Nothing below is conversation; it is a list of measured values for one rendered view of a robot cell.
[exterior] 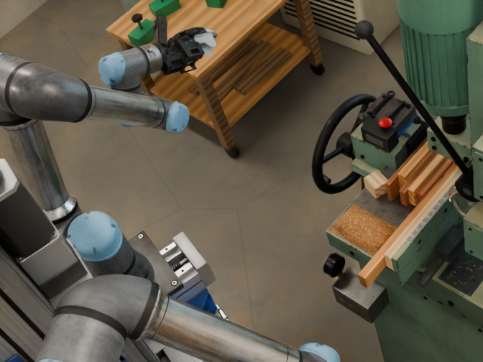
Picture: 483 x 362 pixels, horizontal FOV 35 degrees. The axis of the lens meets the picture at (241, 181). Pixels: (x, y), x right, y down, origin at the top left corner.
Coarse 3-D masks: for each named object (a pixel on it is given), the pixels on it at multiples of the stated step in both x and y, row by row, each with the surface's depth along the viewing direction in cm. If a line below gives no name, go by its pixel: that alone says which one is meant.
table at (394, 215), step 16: (368, 192) 182; (368, 208) 180; (384, 208) 178; (400, 208) 177; (400, 224) 175; (448, 224) 176; (336, 240) 178; (432, 240) 172; (352, 256) 178; (368, 256) 172; (416, 256) 170; (384, 272) 172; (400, 272) 167
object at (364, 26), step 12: (360, 24) 138; (360, 36) 139; (372, 36) 139; (384, 60) 141; (396, 72) 141; (408, 96) 143; (420, 108) 144; (432, 120) 145; (444, 144) 146; (456, 156) 147; (468, 168) 149; (456, 180) 149; (468, 180) 147; (468, 192) 149
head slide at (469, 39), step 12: (480, 24) 134; (468, 36) 133; (480, 36) 132; (468, 48) 134; (480, 48) 132; (468, 60) 137; (480, 60) 134; (468, 72) 139; (480, 72) 136; (468, 84) 141; (480, 84) 139; (480, 96) 141; (480, 108) 144; (480, 120) 146; (480, 132) 149
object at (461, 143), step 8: (440, 120) 169; (440, 128) 167; (432, 136) 168; (448, 136) 165; (456, 136) 165; (464, 136) 164; (432, 144) 170; (440, 144) 168; (456, 144) 164; (464, 144) 163; (440, 152) 170; (464, 152) 164
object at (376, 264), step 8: (448, 168) 176; (456, 168) 175; (432, 192) 173; (424, 200) 172; (416, 208) 171; (408, 216) 171; (408, 224) 169; (400, 232) 169; (392, 240) 168; (384, 248) 167; (376, 256) 166; (384, 256) 166; (368, 264) 166; (376, 264) 165; (384, 264) 168; (360, 272) 165; (368, 272) 164; (376, 272) 166; (360, 280) 166; (368, 280) 165
